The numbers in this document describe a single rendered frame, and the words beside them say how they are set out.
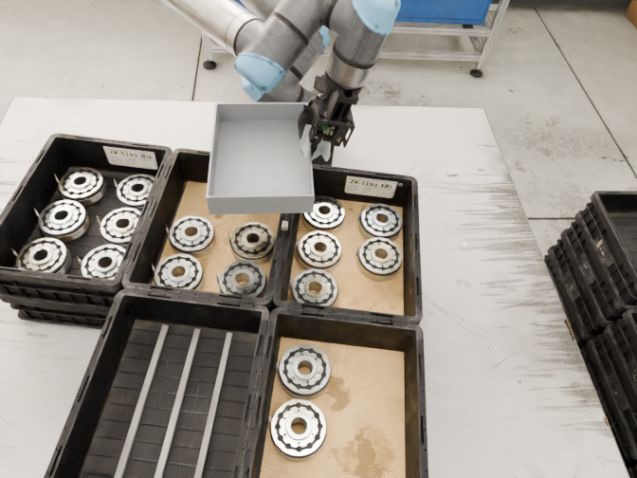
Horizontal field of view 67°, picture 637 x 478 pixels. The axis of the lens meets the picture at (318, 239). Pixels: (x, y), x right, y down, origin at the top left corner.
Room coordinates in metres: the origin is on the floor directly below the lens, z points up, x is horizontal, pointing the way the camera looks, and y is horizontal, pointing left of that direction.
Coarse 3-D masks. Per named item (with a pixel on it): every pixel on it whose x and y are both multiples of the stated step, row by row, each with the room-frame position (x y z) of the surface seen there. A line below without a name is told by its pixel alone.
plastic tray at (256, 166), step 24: (216, 120) 0.79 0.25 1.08; (240, 120) 0.84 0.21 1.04; (264, 120) 0.85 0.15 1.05; (288, 120) 0.86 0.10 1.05; (216, 144) 0.74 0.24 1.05; (240, 144) 0.76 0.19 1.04; (264, 144) 0.77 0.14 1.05; (288, 144) 0.78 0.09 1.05; (216, 168) 0.69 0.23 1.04; (240, 168) 0.70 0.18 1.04; (264, 168) 0.70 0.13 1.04; (288, 168) 0.71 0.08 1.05; (216, 192) 0.63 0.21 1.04; (240, 192) 0.63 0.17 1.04; (264, 192) 0.64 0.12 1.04; (288, 192) 0.65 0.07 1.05; (312, 192) 0.61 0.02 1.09
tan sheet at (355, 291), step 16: (352, 208) 0.81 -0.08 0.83; (400, 208) 0.83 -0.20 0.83; (352, 224) 0.76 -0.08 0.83; (352, 240) 0.71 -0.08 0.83; (400, 240) 0.73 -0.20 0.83; (352, 256) 0.66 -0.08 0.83; (336, 272) 0.61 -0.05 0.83; (352, 272) 0.61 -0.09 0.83; (400, 272) 0.63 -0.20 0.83; (288, 288) 0.55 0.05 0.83; (352, 288) 0.57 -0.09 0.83; (368, 288) 0.58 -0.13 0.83; (384, 288) 0.58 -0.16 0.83; (400, 288) 0.59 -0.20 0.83; (336, 304) 0.52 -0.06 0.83; (352, 304) 0.53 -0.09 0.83; (368, 304) 0.53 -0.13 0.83; (384, 304) 0.54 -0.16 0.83; (400, 304) 0.54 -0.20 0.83
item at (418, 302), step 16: (384, 176) 0.84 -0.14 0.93; (400, 176) 0.84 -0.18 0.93; (416, 192) 0.80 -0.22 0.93; (416, 208) 0.75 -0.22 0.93; (288, 224) 0.65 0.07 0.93; (416, 224) 0.70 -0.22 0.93; (288, 240) 0.61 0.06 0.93; (416, 240) 0.66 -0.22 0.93; (416, 256) 0.61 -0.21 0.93; (416, 272) 0.57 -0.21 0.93; (416, 288) 0.53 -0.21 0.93; (288, 304) 0.46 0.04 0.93; (304, 304) 0.46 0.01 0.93; (416, 304) 0.49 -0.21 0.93; (400, 320) 0.45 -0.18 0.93; (416, 320) 0.46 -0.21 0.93
